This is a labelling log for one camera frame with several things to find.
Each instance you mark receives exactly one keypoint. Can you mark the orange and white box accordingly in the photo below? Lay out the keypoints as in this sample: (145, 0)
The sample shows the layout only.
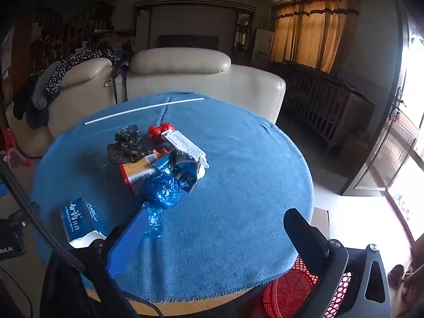
(135, 174)

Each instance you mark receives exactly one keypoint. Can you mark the small blue and white box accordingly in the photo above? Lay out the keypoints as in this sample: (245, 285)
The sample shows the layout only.
(79, 218)

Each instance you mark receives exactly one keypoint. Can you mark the cream leather sofa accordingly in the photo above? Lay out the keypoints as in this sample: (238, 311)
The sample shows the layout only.
(198, 82)

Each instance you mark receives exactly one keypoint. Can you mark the black television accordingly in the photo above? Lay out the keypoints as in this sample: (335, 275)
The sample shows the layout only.
(188, 42)

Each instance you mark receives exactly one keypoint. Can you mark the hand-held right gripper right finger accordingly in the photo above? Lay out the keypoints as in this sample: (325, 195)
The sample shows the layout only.
(299, 232)

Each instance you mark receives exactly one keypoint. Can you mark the flat cardboard box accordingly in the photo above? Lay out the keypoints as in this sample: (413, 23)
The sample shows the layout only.
(321, 222)

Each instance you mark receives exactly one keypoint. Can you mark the thin white stick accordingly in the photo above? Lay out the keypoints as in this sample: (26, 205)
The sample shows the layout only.
(99, 120)

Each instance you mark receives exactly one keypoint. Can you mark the white wrapper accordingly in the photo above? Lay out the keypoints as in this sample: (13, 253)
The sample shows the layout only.
(202, 165)

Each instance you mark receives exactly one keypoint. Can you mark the blue tablecloth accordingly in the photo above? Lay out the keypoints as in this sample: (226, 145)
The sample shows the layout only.
(232, 188)

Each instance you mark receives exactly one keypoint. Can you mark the black plastic bag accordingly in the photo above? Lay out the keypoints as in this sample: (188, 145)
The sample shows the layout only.
(127, 145)

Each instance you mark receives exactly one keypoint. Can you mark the white cabinet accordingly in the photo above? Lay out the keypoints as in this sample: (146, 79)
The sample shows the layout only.
(263, 46)

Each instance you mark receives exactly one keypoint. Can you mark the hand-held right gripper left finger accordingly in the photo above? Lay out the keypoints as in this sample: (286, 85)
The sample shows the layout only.
(127, 241)

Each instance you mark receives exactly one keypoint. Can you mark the orange curtains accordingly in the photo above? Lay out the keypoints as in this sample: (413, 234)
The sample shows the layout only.
(311, 33)

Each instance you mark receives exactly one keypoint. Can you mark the orange foil wrapper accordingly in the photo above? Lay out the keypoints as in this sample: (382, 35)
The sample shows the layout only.
(159, 153)

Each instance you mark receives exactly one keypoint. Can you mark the dark wooden crib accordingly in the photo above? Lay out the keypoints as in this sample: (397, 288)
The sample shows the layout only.
(318, 106)

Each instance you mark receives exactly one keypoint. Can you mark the red mesh basket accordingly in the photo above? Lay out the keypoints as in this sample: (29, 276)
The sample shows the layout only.
(288, 288)

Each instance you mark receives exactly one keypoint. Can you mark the blue plastic bag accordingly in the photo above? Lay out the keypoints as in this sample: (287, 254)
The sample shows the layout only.
(162, 190)

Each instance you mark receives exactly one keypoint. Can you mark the silver rectangular bar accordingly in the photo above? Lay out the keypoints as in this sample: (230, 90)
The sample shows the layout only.
(184, 144)

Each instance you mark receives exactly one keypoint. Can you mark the dark garment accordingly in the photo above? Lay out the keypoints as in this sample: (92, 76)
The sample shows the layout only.
(20, 106)

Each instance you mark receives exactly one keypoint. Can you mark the red foil wrapper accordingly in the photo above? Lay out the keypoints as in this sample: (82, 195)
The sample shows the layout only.
(154, 132)

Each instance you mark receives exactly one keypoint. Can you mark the crushed blue carton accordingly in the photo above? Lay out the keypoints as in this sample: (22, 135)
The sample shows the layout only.
(179, 172)

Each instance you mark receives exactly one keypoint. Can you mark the wooden display shelf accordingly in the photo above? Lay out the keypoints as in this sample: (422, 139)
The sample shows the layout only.
(243, 33)

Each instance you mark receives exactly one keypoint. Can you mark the red and grey tool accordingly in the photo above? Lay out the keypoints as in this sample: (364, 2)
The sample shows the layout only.
(10, 139)

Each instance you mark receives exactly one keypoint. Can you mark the grey garment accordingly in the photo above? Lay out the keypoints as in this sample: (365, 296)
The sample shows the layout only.
(39, 96)

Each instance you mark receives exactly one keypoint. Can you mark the wooden staircase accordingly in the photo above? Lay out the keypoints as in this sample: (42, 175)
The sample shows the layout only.
(66, 39)

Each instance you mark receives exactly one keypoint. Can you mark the black white dotted garment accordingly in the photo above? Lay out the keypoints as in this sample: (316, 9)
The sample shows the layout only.
(76, 58)

